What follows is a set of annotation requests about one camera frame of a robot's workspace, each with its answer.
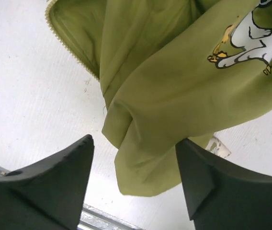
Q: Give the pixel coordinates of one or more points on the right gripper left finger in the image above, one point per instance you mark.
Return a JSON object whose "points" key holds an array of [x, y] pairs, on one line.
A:
{"points": [[48, 194]]}

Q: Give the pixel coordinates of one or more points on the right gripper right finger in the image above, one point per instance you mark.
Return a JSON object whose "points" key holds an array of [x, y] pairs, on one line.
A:
{"points": [[220, 195]]}

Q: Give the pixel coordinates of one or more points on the cream green printed jacket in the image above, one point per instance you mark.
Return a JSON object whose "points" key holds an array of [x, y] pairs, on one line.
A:
{"points": [[169, 70]]}

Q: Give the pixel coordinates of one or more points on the aluminium front rail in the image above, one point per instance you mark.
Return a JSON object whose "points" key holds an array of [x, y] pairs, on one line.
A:
{"points": [[94, 219]]}

